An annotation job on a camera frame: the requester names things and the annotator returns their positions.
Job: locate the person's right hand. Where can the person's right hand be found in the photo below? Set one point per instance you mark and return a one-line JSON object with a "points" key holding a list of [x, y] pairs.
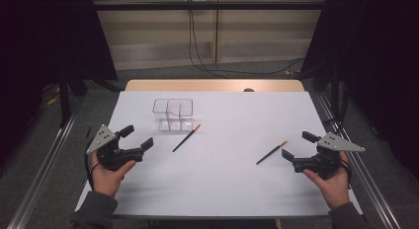
{"points": [[332, 189]]}

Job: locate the aluminium floor rail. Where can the aluminium floor rail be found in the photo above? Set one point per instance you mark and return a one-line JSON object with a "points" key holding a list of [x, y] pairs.
{"points": [[369, 179], [39, 179]]}

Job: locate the black horizontal frame bar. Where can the black horizontal frame bar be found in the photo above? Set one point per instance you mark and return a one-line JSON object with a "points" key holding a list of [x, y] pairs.
{"points": [[210, 6]]}

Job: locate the yellow floor tape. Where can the yellow floor tape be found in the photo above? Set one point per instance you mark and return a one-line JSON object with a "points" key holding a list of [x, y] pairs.
{"points": [[53, 99]]}

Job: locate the white table sheet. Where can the white table sheet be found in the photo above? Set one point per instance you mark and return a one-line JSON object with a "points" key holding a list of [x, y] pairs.
{"points": [[217, 176]]}

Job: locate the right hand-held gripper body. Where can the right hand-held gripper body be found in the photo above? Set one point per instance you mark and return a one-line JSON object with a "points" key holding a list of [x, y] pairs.
{"points": [[324, 160]]}

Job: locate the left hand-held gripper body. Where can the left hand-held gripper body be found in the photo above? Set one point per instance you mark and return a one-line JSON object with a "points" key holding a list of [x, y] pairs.
{"points": [[104, 140]]}

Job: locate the wooden table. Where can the wooden table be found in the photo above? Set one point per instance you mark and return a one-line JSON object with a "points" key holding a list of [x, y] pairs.
{"points": [[197, 85]]}

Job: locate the person's left hand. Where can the person's left hand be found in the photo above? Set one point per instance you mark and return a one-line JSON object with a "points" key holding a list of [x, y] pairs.
{"points": [[107, 181]]}

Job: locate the black curtain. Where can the black curtain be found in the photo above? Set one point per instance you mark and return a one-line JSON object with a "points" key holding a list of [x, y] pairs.
{"points": [[378, 58], [39, 41]]}

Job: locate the small black stick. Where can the small black stick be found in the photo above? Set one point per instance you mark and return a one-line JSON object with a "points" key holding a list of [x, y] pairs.
{"points": [[88, 132]]}

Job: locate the clear plastic organizer box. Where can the clear plastic organizer box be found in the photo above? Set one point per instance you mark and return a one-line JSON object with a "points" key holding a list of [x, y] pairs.
{"points": [[173, 115]]}

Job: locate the black metal stand post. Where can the black metal stand post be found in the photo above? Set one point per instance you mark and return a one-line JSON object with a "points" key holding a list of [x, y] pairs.
{"points": [[335, 91], [64, 100]]}

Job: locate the black pencil orange tip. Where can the black pencil orange tip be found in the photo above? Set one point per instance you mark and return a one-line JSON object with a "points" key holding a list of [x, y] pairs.
{"points": [[271, 152], [186, 138]]}

